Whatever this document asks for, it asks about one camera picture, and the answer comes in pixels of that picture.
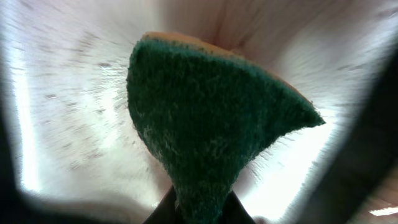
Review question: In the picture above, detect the green yellow sponge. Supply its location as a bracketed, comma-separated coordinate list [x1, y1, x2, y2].
[126, 32, 324, 223]

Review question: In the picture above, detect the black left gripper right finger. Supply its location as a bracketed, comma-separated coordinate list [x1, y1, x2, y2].
[222, 191, 255, 224]

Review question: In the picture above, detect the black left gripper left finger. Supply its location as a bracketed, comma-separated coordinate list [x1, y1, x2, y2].
[142, 186, 177, 224]

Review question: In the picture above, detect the rectangular pink sponge tray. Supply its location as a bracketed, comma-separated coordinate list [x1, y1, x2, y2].
[1, 0, 397, 223]

